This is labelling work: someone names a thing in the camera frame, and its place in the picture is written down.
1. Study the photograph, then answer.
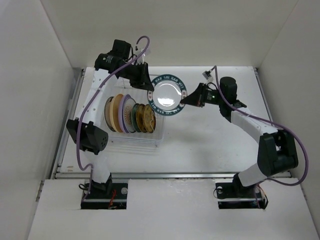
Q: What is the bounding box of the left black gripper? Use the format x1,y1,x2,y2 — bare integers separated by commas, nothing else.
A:
120,61,155,92

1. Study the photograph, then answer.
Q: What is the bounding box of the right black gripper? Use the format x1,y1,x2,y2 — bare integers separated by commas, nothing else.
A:
180,83,225,108

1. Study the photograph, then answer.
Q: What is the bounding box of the white plate dark lettered rim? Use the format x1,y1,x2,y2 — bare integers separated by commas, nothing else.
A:
147,74,188,117

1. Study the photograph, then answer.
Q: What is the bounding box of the yellow patterned small plate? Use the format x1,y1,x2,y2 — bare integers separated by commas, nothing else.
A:
143,104,156,133

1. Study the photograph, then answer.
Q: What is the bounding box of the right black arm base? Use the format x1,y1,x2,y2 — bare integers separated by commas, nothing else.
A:
213,182,269,210

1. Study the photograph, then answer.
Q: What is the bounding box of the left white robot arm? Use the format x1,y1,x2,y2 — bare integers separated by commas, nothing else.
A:
66,35,155,199

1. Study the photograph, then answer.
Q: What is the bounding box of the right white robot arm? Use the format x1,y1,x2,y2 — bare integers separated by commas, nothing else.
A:
180,76,299,199

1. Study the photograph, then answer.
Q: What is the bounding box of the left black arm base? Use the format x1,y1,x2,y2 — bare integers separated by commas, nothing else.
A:
78,178,129,210

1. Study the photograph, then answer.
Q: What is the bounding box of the dark green rimmed plate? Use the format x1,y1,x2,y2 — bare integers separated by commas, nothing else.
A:
131,103,141,133

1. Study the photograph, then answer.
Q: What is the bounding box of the purple rimmed patterned plate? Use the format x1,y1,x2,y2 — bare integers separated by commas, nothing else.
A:
118,94,136,133

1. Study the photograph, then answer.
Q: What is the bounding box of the beige orange plate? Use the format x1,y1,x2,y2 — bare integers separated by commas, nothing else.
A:
109,93,124,133

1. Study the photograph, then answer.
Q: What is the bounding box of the white wire dish rack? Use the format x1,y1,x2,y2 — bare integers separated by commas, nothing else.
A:
104,77,165,145

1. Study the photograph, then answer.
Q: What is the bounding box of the aluminium table front rail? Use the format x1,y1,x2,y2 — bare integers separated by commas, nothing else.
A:
53,171,292,180

